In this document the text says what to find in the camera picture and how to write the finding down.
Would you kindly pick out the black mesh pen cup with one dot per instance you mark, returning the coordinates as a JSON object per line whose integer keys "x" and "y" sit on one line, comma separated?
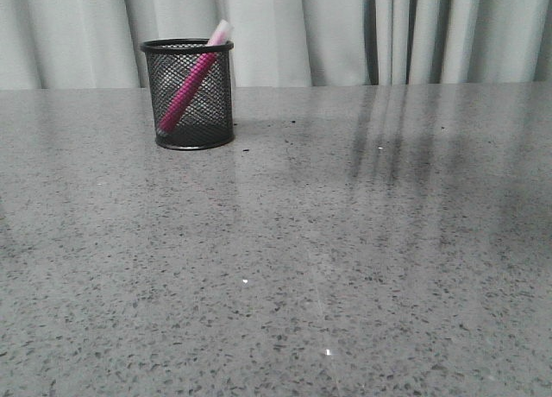
{"x": 208, "y": 120}

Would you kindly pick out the grey curtain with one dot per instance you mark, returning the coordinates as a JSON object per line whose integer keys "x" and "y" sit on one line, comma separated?
{"x": 96, "y": 43}

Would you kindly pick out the pink highlighter pen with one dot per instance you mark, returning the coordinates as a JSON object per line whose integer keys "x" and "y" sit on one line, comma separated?
{"x": 193, "y": 81}

